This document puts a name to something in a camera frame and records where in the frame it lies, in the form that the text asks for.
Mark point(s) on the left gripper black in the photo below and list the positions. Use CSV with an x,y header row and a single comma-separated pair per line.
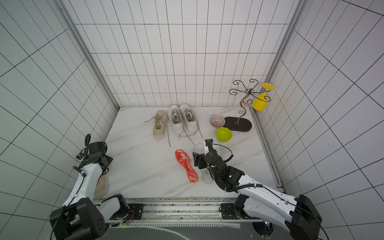
x,y
109,160

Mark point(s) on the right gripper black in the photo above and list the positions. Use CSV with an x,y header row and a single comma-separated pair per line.
x,y
205,159

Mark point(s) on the white shoe insole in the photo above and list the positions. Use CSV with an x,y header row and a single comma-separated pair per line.
x,y
215,147
204,174

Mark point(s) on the red orange shoe insole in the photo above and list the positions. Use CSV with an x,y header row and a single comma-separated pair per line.
x,y
184,160

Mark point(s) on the white sneaker with laces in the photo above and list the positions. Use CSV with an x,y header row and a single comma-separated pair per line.
x,y
191,120

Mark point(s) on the beige shoe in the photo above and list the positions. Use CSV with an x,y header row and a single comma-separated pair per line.
x,y
160,129
102,186

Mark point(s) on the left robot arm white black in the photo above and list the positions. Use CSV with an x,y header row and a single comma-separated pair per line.
x,y
80,218

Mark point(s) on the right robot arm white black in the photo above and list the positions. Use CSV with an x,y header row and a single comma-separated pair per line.
x,y
297,215

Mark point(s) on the lime green plastic bowl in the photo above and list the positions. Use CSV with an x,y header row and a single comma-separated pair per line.
x,y
224,134

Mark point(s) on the black oval stand base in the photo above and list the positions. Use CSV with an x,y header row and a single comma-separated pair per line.
x,y
237,124

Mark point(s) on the pink marbled bowl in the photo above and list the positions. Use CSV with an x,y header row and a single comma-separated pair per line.
x,y
217,121

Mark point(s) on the yellow plastic goblet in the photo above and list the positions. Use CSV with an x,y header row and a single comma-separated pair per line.
x,y
262,99

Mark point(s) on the curly metal cup stand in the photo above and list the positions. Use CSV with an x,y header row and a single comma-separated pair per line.
x,y
250,94

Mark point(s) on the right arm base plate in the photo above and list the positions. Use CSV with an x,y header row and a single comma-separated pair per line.
x,y
230,212

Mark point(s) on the aluminium rail frame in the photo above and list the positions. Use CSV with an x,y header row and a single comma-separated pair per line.
x,y
182,211

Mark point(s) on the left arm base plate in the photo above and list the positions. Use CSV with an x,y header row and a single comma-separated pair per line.
x,y
132,212

